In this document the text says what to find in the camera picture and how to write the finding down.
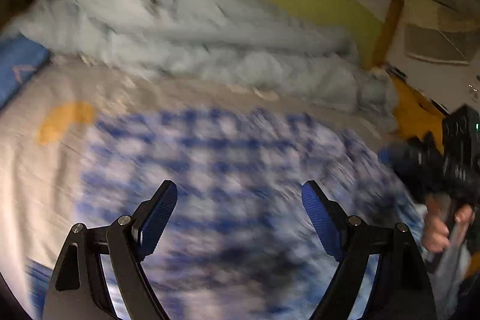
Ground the blue white plaid shirt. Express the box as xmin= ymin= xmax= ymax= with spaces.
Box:
xmin=28 ymin=106 xmax=427 ymax=320

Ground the right hand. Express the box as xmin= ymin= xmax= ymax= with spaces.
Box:
xmin=421 ymin=194 xmax=475 ymax=253

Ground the orange yellow pillow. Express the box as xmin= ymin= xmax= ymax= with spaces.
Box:
xmin=391 ymin=76 xmax=445 ymax=153

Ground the grey printed bed sheet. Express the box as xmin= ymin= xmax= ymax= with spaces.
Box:
xmin=0 ymin=55 xmax=402 ymax=320

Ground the blue pillow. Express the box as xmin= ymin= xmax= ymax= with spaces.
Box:
xmin=0 ymin=35 xmax=50 ymax=108

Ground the light grey-blue duvet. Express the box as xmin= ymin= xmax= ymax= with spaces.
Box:
xmin=2 ymin=0 xmax=398 ymax=132

